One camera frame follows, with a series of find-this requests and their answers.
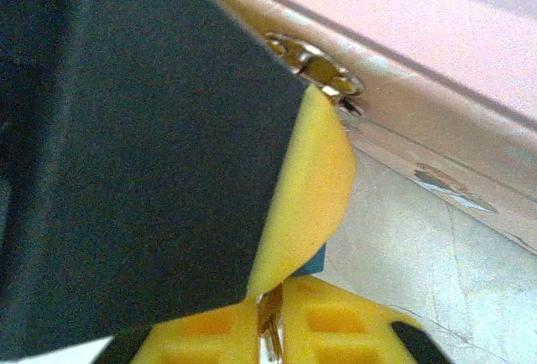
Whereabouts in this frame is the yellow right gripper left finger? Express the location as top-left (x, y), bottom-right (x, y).
top-left (133, 296), bottom-right (262, 364)

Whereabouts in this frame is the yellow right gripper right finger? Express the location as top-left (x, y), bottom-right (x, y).
top-left (276, 274), bottom-right (446, 364)

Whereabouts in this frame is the small metal key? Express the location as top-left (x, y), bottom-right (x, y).
top-left (254, 283), bottom-right (287, 364)

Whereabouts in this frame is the gold hasp latch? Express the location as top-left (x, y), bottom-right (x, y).
top-left (263, 31), bottom-right (366, 118)

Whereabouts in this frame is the pink tin box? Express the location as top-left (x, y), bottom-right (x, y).
top-left (174, 0), bottom-right (537, 256)

